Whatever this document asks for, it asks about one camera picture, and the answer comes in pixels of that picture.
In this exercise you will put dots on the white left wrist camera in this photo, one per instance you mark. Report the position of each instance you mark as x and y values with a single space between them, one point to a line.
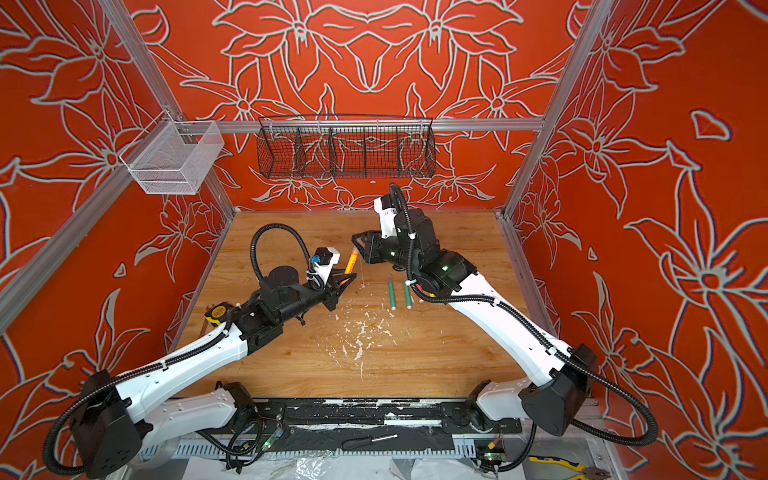
324 261

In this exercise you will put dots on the black wire basket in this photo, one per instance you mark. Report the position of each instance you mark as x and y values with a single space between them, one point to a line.
352 147

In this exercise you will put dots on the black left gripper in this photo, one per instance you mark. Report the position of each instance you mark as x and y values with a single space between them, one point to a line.
334 288

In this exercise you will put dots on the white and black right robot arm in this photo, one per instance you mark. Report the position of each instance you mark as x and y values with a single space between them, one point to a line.
558 376

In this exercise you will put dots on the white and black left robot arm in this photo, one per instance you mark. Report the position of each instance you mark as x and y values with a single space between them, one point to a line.
114 417

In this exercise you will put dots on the orange highlighter pen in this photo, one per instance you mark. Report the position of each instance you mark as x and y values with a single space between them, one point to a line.
352 261

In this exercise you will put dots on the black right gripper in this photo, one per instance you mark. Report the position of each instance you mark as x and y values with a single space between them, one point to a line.
372 242

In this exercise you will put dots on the clear plastic bin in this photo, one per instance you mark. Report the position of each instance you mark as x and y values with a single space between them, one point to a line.
173 158

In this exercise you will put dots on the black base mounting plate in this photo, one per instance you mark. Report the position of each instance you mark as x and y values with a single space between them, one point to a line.
402 427

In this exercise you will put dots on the yellow handled pliers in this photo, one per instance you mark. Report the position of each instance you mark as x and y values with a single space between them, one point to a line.
570 469

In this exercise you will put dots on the green marker pen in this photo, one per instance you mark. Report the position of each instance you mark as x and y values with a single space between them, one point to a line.
407 296
391 294

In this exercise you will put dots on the yellow black tape measure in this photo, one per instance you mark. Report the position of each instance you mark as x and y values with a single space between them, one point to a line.
217 314

